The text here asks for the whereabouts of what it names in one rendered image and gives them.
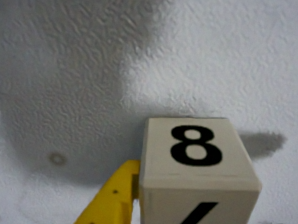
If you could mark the white number cube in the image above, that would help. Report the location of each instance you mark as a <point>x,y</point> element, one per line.
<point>195,171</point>

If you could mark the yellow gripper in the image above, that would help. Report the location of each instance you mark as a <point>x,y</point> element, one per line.
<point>113,204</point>

